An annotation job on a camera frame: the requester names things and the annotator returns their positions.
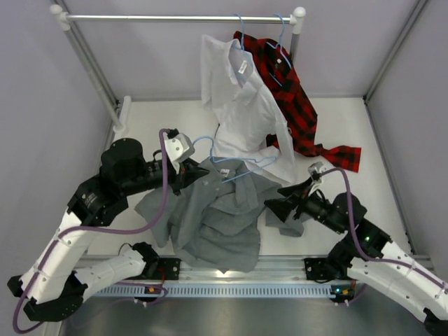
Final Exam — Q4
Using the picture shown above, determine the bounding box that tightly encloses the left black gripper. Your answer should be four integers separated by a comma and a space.
122, 157, 210, 195

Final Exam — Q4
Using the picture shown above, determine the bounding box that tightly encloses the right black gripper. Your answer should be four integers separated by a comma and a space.
264, 176, 344, 235

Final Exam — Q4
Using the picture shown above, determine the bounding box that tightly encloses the light blue hanger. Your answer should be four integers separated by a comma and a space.
192, 136, 278, 183

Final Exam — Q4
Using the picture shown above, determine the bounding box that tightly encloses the grey shirt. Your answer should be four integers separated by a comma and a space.
151, 159, 309, 272

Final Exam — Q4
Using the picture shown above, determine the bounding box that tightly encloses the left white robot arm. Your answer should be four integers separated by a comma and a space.
7, 133, 208, 324

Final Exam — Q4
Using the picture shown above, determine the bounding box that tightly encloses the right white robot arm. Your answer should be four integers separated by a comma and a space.
265, 178, 447, 335

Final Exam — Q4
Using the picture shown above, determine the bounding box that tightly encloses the white shirt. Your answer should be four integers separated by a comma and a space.
200, 35, 297, 183

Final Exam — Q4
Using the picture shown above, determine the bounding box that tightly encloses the blue hanger under white shirt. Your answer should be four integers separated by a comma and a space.
234, 13, 254, 54

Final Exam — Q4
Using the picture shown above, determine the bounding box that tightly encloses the red black plaid shirt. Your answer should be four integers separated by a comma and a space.
252, 37, 361, 172

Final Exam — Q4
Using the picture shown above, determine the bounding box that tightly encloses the blue hanger under plaid shirt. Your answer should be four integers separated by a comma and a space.
267, 13, 292, 87

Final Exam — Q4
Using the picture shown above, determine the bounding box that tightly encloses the left rack upright pole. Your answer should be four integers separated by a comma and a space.
59, 22, 124, 132

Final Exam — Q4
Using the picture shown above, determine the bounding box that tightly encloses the rack upright pole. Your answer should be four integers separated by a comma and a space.
289, 24, 302, 62
59, 22, 124, 132

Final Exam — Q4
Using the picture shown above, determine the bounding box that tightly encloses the white rack foot bar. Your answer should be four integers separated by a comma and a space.
113, 95, 132, 141

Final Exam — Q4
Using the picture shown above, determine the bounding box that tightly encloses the right rack upright pole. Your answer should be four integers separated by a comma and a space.
289, 24, 302, 62

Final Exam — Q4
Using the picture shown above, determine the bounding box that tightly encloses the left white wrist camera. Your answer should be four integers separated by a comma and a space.
164, 129, 195, 171

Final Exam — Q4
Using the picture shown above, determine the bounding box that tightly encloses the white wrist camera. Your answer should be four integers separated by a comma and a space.
308, 162, 327, 185
164, 129, 195, 171

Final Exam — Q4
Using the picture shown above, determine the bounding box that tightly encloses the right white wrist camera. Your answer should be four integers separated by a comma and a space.
308, 162, 327, 185

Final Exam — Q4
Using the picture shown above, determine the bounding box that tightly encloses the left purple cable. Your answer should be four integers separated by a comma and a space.
12, 128, 172, 333

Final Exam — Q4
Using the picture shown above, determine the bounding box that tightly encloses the purple cable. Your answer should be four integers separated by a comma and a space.
12, 128, 172, 333
318, 167, 448, 291

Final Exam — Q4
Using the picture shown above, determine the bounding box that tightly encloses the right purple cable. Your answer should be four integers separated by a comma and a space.
318, 167, 448, 291

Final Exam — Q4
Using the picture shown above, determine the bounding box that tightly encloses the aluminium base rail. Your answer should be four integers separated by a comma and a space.
176, 255, 306, 284

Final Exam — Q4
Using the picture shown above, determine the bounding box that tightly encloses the perforated cable duct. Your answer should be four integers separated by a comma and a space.
95, 283, 342, 299

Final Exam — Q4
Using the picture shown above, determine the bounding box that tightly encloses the metal clothes rail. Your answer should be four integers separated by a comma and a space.
50, 4, 307, 30

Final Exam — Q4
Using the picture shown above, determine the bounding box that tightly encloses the right aluminium frame post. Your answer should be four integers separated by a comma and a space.
363, 0, 431, 105

